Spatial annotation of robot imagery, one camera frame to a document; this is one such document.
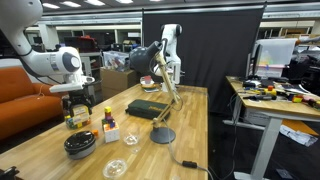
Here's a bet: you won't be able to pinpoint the black handheld tool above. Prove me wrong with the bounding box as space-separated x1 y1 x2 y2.
242 94 278 102

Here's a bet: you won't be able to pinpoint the brown cardboard box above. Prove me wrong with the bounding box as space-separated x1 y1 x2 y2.
100 67 141 101

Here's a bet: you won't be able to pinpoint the white plate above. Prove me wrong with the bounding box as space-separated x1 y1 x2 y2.
140 81 157 89

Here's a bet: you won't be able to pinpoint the dark equipment rack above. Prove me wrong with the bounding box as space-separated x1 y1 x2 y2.
0 31 16 60

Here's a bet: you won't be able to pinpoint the dark green flat case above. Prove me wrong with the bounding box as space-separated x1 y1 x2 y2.
124 99 171 121

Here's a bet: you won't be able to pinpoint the computer monitor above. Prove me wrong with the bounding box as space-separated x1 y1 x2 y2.
245 37 298 81

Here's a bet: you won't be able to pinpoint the clear glass cup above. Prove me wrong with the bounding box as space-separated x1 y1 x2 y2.
121 123 141 147

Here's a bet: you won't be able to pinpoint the clear plastic storage bin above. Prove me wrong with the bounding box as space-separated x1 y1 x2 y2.
102 50 131 73

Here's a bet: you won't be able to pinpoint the black clamp mount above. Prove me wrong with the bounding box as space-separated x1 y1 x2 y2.
0 165 22 180

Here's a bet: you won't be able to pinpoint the red bag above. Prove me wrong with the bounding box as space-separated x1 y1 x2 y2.
63 35 100 54

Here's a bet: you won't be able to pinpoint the black curtain backdrop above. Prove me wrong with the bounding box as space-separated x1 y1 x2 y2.
141 5 266 116

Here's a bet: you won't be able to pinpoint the wooden desk lamp grey shade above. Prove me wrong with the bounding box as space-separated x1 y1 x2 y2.
128 39 184 145

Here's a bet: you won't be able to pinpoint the clear glass dish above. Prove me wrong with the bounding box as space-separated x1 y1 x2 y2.
102 158 129 180

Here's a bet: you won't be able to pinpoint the white glass-door cabinet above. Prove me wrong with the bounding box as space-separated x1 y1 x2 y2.
79 51 103 105

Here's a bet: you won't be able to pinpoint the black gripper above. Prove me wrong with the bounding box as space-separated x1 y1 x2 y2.
63 88 97 118

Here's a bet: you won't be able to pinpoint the wooden side desk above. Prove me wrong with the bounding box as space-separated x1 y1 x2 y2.
222 75 320 180

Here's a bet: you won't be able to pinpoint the orange sofa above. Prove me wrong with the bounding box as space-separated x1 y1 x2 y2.
0 66 71 141

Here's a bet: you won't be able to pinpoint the lamp cable with black switch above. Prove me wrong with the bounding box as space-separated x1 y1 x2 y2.
162 118 215 180

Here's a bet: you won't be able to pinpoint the white paper sheets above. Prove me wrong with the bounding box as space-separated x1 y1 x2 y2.
278 124 320 148

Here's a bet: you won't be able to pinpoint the clear jar of coloured blocks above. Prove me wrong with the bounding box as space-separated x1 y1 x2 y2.
61 99 92 131

